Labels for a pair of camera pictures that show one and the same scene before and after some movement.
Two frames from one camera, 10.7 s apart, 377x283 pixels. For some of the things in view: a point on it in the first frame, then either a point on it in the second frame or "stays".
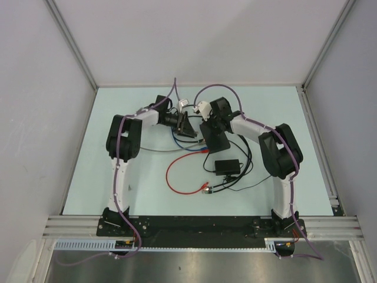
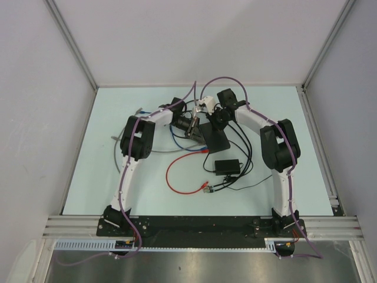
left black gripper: x=184 y=128 -> x=193 y=132
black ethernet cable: x=209 y=190 stays
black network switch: x=215 y=141 stays
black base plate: x=199 y=227 stays
